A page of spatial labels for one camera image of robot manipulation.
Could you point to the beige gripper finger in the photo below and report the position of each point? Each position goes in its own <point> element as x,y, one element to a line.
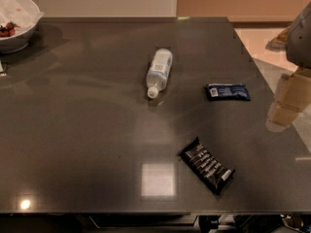
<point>294,91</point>
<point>280,117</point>

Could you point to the black chocolate rxbar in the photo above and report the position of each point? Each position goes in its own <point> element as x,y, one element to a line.
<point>205,165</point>

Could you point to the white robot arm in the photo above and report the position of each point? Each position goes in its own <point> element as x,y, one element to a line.
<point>298,49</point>

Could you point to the blue blueberry rxbar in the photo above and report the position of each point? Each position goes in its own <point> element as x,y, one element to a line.
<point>222,91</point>

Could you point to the clear plastic water bottle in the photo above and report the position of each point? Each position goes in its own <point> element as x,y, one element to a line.
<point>158,73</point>

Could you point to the white napkin in bowl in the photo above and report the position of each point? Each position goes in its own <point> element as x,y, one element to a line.
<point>24,13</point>

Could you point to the white bowl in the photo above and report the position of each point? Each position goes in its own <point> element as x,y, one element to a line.
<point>18,41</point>

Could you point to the red strawberries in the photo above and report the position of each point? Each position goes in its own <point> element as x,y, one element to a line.
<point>8,30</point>

